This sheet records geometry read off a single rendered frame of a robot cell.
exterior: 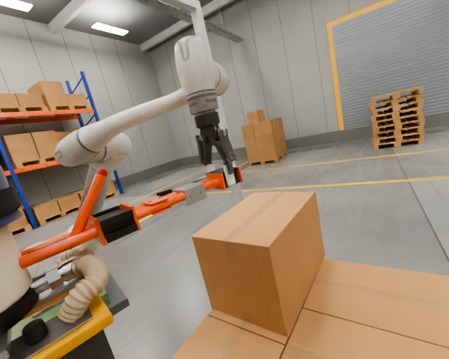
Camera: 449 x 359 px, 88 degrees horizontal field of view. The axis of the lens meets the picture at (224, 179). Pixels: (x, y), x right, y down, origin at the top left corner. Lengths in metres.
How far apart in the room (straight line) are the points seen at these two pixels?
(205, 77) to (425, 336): 1.13
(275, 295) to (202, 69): 0.83
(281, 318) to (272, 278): 0.17
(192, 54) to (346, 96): 9.05
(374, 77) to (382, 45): 0.92
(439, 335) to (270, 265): 0.61
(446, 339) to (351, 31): 9.24
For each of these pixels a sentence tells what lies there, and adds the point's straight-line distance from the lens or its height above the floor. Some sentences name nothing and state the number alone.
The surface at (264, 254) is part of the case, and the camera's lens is 0.92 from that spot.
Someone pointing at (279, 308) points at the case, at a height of 0.68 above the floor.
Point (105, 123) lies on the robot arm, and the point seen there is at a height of 1.49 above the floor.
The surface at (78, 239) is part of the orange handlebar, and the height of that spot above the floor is 1.24.
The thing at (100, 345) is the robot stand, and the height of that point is 0.53.
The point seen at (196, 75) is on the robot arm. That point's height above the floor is 1.54.
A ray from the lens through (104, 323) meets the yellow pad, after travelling 0.51.
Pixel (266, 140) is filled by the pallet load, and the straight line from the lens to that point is 7.58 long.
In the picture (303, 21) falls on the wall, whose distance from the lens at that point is 10.33.
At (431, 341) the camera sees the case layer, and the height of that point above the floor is 0.54.
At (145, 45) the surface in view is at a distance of 13.41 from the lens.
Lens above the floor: 1.38
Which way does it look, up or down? 12 degrees down
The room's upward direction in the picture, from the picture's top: 13 degrees counter-clockwise
